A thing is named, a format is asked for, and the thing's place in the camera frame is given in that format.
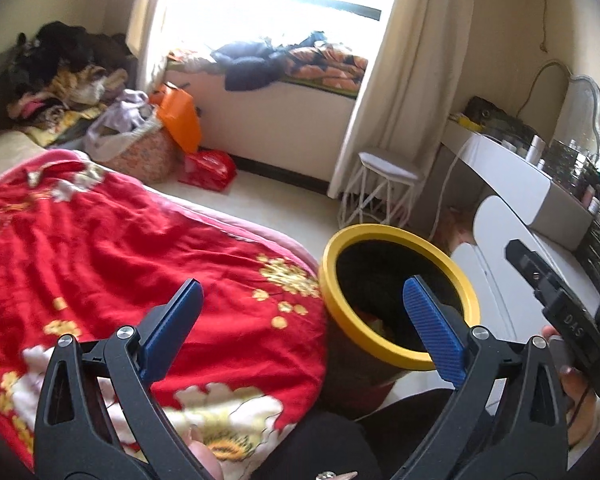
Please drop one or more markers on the wide cream curtain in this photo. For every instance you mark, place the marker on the wide cream curtain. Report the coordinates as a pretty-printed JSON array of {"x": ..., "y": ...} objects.
[{"x": 405, "y": 85}]

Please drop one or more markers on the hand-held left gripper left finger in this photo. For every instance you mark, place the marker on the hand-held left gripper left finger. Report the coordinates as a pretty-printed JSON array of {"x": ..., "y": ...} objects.
[{"x": 172, "y": 330}]

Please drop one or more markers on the yellow small box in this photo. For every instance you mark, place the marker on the yellow small box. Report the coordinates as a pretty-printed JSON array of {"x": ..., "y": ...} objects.
[{"x": 464, "y": 121}]

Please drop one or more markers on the person's left hand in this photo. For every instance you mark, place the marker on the person's left hand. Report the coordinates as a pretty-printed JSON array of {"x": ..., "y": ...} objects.
[{"x": 207, "y": 460}]

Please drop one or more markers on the white window seat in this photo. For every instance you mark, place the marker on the white window seat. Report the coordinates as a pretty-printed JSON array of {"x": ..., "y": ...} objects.
[{"x": 280, "y": 130}]

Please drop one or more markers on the orange patterned quilt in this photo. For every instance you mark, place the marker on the orange patterned quilt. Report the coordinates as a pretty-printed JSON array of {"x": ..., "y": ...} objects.
[{"x": 330, "y": 67}]

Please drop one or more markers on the black bag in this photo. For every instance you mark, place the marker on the black bag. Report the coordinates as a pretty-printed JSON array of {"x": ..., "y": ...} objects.
[{"x": 500, "y": 117}]

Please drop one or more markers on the red floral blanket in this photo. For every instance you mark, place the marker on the red floral blanket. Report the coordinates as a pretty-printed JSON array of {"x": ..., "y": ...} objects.
[{"x": 105, "y": 260}]

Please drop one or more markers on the narrow cream curtain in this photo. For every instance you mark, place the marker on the narrow cream curtain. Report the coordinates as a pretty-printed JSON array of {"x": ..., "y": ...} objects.
[{"x": 150, "y": 25}]

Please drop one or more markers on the window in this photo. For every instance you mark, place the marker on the window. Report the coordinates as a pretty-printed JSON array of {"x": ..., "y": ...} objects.
[{"x": 340, "y": 7}]

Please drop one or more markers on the red plastic bag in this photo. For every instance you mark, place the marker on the red plastic bag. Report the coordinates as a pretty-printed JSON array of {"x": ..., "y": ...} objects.
[{"x": 207, "y": 170}]

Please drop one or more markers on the person's black pants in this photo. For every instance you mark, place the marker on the person's black pants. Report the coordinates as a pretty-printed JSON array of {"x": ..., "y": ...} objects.
[{"x": 330, "y": 440}]

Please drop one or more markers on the lavender and white clothes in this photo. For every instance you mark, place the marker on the lavender and white clothes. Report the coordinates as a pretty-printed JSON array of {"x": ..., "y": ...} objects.
[{"x": 120, "y": 120}]

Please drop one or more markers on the orange paper bag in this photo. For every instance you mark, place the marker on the orange paper bag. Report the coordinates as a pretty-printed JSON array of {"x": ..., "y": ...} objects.
[{"x": 180, "y": 120}]

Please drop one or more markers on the pile of mixed clothes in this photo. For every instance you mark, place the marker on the pile of mixed clothes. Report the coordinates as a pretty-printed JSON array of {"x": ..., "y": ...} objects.
[{"x": 65, "y": 75}]

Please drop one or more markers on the dark blue jacket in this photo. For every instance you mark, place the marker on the dark blue jacket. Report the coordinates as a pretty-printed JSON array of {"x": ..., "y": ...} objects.
[{"x": 250, "y": 65}]

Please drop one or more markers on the white bottle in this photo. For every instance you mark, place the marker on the white bottle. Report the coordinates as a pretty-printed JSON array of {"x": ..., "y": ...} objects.
[{"x": 536, "y": 150}]

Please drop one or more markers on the yellow-rimmed black trash can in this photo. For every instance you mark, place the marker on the yellow-rimmed black trash can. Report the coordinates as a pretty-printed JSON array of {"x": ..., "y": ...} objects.
[{"x": 340, "y": 310}]

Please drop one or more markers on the person's right hand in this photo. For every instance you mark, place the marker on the person's right hand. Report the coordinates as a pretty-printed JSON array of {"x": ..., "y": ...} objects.
[{"x": 580, "y": 410}]

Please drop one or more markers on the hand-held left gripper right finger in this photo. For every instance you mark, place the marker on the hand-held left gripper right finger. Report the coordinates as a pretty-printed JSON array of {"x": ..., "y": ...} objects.
[{"x": 432, "y": 330}]

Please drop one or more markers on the dark storage box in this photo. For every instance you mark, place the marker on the dark storage box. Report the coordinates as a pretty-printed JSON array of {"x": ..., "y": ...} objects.
[{"x": 567, "y": 165}]

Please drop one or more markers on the beige mattress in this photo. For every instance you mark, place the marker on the beige mattress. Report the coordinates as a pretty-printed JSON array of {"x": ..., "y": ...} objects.
[{"x": 5, "y": 155}]

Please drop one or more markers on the floral fabric basket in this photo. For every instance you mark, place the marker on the floral fabric basket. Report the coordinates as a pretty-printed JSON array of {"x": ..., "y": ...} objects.
[{"x": 145, "y": 157}]

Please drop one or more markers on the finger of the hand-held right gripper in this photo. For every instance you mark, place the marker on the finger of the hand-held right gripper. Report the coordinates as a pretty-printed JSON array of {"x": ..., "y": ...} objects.
[{"x": 527, "y": 267}]

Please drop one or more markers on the silver framed mirror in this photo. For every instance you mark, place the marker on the silver framed mirror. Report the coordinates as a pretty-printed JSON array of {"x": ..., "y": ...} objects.
[{"x": 582, "y": 115}]

